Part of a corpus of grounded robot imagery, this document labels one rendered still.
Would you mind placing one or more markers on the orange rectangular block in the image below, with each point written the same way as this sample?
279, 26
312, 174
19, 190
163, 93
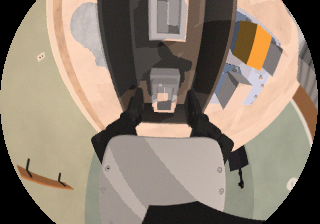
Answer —
252, 44

